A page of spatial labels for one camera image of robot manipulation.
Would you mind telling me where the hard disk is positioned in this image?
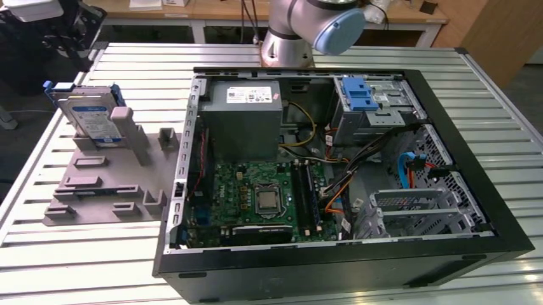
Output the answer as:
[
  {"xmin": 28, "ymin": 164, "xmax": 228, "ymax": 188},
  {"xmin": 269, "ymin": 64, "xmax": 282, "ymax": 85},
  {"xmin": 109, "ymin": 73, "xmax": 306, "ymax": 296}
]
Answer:
[{"xmin": 42, "ymin": 81, "xmax": 128, "ymax": 149}]

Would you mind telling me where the metal disk bay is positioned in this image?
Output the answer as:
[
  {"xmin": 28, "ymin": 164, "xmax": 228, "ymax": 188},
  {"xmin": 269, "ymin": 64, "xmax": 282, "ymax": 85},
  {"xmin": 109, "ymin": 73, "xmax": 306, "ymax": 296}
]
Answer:
[{"xmin": 353, "ymin": 187, "xmax": 487, "ymax": 239}]

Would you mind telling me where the white paper sheet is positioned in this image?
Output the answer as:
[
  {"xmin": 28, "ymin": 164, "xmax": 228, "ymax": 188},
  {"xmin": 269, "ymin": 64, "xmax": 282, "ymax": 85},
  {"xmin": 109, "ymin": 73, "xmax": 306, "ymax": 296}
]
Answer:
[{"xmin": 129, "ymin": 0, "xmax": 162, "ymax": 12}]

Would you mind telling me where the wooden desk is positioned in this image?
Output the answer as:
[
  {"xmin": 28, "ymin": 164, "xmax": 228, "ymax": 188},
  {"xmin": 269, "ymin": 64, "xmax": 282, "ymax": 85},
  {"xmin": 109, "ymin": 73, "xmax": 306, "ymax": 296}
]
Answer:
[{"xmin": 78, "ymin": 0, "xmax": 451, "ymax": 48}]

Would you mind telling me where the grey metal foot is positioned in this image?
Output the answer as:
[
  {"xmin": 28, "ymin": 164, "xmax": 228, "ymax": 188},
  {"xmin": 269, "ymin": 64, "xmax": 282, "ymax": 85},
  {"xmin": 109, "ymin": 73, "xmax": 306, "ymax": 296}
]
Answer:
[{"xmin": 0, "ymin": 104, "xmax": 18, "ymax": 130}]

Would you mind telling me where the grey parts rack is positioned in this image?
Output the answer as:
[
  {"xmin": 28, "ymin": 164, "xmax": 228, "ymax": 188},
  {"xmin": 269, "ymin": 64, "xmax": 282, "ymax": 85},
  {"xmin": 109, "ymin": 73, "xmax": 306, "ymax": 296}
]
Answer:
[{"xmin": 41, "ymin": 107, "xmax": 182, "ymax": 227}]

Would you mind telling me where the grey power supply unit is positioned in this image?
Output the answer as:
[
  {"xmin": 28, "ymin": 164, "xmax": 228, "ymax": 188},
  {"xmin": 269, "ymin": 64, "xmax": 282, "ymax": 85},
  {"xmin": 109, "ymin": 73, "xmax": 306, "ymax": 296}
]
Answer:
[{"xmin": 198, "ymin": 79, "xmax": 284, "ymax": 165}]

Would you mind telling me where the green motherboard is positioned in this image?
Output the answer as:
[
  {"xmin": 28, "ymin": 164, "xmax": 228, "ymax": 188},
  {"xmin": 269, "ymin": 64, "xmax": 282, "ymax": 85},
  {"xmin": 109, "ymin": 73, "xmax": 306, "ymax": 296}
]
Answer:
[{"xmin": 185, "ymin": 160, "xmax": 340, "ymax": 248}]

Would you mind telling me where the black CPU socket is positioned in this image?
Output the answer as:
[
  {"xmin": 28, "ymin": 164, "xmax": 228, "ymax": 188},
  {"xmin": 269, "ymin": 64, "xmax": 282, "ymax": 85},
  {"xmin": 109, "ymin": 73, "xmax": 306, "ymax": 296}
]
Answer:
[{"xmin": 252, "ymin": 182, "xmax": 284, "ymax": 220}]

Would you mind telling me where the silver CPU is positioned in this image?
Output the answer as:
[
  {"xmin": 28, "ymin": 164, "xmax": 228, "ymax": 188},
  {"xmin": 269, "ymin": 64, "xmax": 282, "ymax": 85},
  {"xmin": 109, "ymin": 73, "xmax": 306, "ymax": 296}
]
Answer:
[{"xmin": 254, "ymin": 190, "xmax": 280, "ymax": 213}]

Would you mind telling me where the blue plastic drive latch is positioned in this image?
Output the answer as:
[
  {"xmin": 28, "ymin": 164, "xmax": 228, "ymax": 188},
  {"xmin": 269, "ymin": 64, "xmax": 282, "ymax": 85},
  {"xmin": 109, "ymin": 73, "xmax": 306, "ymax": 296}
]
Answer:
[{"xmin": 341, "ymin": 78, "xmax": 381, "ymax": 112}]

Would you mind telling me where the clear plastic bag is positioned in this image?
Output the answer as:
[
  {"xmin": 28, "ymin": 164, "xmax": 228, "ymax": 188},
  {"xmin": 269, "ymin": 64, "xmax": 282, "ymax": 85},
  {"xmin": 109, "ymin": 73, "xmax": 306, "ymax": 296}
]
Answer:
[{"xmin": 362, "ymin": 4, "xmax": 388, "ymax": 24}]

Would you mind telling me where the metal optical drive cage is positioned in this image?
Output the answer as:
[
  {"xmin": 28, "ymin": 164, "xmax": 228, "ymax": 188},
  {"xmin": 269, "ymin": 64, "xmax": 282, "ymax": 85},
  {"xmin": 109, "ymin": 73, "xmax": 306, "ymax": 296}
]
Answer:
[{"xmin": 329, "ymin": 74, "xmax": 428, "ymax": 149}]

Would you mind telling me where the black RAM slot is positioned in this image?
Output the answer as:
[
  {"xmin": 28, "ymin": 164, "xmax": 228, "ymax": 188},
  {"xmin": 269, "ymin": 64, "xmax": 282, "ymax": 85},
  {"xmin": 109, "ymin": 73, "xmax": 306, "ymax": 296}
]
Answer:
[{"xmin": 290, "ymin": 160, "xmax": 313, "ymax": 233}]

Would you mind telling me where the black graphics card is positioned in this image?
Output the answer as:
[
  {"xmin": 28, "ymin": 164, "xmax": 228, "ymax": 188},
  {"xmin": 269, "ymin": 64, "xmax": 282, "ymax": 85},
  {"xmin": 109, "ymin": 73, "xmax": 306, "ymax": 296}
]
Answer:
[{"xmin": 220, "ymin": 224, "xmax": 293, "ymax": 247}]

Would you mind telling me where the black open PC case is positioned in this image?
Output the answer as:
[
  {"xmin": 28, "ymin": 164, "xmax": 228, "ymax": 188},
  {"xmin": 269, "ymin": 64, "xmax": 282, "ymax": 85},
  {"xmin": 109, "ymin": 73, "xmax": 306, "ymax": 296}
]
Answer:
[{"xmin": 152, "ymin": 65, "xmax": 535, "ymax": 304}]

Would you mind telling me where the wooden cabinet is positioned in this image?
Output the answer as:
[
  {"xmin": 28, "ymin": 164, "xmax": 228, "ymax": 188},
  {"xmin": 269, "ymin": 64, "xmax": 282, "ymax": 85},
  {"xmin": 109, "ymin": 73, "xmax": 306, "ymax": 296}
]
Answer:
[{"xmin": 432, "ymin": 0, "xmax": 543, "ymax": 90}]

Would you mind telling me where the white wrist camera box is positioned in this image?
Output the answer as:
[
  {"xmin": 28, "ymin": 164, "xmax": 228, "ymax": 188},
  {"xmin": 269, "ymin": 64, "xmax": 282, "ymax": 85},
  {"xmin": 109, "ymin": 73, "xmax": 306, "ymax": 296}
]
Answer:
[{"xmin": 8, "ymin": 0, "xmax": 65, "ymax": 23}]

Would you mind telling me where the dangling cable with metal plug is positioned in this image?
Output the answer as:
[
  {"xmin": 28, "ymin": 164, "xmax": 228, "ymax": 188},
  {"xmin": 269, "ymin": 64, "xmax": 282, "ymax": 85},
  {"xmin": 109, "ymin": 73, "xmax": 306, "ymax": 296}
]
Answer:
[{"xmin": 240, "ymin": 0, "xmax": 260, "ymax": 45}]

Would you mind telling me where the thin red wire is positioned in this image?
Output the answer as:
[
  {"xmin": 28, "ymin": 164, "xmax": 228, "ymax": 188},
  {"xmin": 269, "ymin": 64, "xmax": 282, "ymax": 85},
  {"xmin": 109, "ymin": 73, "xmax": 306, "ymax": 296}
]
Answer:
[{"xmin": 192, "ymin": 128, "xmax": 210, "ymax": 195}]

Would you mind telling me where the yellow wire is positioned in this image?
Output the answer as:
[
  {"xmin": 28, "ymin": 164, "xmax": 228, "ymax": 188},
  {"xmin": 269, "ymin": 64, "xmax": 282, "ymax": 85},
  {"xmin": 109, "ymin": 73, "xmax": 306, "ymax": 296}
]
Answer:
[{"xmin": 278, "ymin": 101, "xmax": 317, "ymax": 149}]

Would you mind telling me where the black wire bundle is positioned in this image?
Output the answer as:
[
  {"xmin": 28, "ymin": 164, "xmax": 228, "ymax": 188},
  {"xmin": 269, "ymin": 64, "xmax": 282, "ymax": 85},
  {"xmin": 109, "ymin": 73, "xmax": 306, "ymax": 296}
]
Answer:
[{"xmin": 320, "ymin": 125, "xmax": 420, "ymax": 198}]

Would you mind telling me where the orange wire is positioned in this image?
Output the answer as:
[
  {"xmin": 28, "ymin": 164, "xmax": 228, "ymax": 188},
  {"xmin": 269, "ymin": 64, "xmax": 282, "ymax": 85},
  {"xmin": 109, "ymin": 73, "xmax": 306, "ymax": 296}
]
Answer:
[{"xmin": 324, "ymin": 189, "xmax": 346, "ymax": 217}]

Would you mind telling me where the blue data wire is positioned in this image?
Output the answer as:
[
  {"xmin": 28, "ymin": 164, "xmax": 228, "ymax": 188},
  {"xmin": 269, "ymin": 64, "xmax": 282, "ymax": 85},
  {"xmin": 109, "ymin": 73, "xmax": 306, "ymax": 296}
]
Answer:
[{"xmin": 396, "ymin": 151, "xmax": 425, "ymax": 191}]

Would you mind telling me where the power wire with black plug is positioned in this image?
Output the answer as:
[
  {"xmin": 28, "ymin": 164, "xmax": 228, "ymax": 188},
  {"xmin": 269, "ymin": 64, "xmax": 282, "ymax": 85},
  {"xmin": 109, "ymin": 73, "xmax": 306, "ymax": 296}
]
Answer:
[{"xmin": 404, "ymin": 157, "xmax": 455, "ymax": 180}]

